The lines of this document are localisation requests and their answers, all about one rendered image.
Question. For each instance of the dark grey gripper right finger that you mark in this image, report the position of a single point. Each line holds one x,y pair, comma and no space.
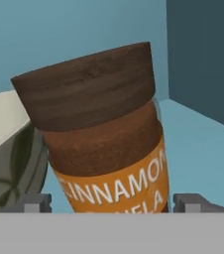
187,203

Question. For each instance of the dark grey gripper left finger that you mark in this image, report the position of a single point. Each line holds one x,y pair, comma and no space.
34,202

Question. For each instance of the brown cinnamon bottle orange label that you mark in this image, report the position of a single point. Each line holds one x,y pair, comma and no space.
97,122

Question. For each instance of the cream bowl with green pattern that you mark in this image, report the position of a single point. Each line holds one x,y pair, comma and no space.
8,155

